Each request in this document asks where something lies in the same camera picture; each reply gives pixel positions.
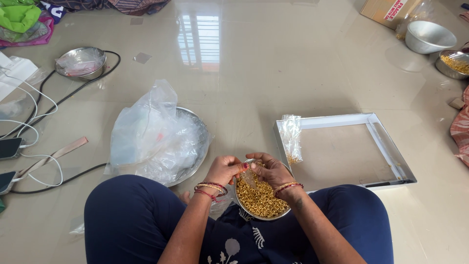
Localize heap of coloured cloth bags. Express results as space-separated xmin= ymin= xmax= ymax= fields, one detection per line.
xmin=0 ymin=0 xmax=67 ymax=48

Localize large round steel plate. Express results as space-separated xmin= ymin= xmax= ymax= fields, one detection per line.
xmin=147 ymin=107 xmax=211 ymax=187

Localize dark smartphone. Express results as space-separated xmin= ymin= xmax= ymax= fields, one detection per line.
xmin=0 ymin=171 xmax=18 ymax=196
xmin=0 ymin=137 xmax=24 ymax=161

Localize empty aluminium bowl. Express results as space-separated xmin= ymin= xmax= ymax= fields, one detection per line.
xmin=405 ymin=20 xmax=458 ymax=55

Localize shallow steel square tray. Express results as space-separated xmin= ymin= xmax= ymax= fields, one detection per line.
xmin=273 ymin=112 xmax=418 ymax=193

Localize right wrist bangles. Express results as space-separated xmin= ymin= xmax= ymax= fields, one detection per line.
xmin=273 ymin=181 xmax=304 ymax=199

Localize person's dark blue trousers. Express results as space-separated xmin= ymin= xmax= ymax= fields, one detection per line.
xmin=84 ymin=175 xmax=394 ymax=264

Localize clear packet with gold rings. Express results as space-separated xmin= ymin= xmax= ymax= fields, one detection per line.
xmin=277 ymin=114 xmax=304 ymax=165

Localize cardboard box with red label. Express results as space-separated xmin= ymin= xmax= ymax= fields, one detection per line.
xmin=360 ymin=0 xmax=422 ymax=31

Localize left wrist bangles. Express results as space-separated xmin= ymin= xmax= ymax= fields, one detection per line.
xmin=194 ymin=182 xmax=228 ymax=203

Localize small clear plastic pouch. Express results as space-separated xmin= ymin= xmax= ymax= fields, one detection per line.
xmin=240 ymin=161 xmax=259 ymax=189

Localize black cable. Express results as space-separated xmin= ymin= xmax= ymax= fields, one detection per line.
xmin=0 ymin=50 xmax=122 ymax=194

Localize steel bowl with gold pieces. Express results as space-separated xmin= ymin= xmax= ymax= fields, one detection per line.
xmin=435 ymin=49 xmax=469 ymax=81

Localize pink patterned cloth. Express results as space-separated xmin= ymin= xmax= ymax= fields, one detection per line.
xmin=449 ymin=85 xmax=469 ymax=168

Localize white paper bag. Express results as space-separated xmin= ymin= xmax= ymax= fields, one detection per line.
xmin=0 ymin=51 xmax=39 ymax=102

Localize wrist bangles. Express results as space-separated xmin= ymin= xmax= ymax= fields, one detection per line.
xmin=273 ymin=181 xmax=304 ymax=199
xmin=194 ymin=182 xmax=228 ymax=203

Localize dark blue printed tunic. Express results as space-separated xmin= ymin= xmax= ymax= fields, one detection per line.
xmin=200 ymin=203 xmax=312 ymax=264

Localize beige strap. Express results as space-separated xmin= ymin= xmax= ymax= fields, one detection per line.
xmin=16 ymin=136 xmax=89 ymax=179

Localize white charging cable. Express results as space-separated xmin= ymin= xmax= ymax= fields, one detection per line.
xmin=0 ymin=66 xmax=59 ymax=149
xmin=0 ymin=120 xmax=64 ymax=187

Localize heap of clear plastic bags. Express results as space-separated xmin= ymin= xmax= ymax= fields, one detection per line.
xmin=104 ymin=79 xmax=214 ymax=185

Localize small steel bowl with plastic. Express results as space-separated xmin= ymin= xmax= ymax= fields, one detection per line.
xmin=54 ymin=46 xmax=107 ymax=80

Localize person's right hand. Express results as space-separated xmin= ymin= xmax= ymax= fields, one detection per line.
xmin=245 ymin=153 xmax=296 ymax=190

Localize heap of small gold rings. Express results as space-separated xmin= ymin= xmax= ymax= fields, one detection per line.
xmin=236 ymin=163 xmax=290 ymax=219

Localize steel bowl of gold rings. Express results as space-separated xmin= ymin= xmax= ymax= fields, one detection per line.
xmin=233 ymin=158 xmax=294 ymax=221

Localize clear plastic bag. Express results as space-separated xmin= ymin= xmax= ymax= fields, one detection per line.
xmin=395 ymin=0 xmax=437 ymax=40

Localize person's left hand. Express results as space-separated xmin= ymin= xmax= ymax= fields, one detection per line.
xmin=203 ymin=156 xmax=250 ymax=188

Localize patterned dark cloth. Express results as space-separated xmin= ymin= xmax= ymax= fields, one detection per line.
xmin=48 ymin=0 xmax=172 ymax=16

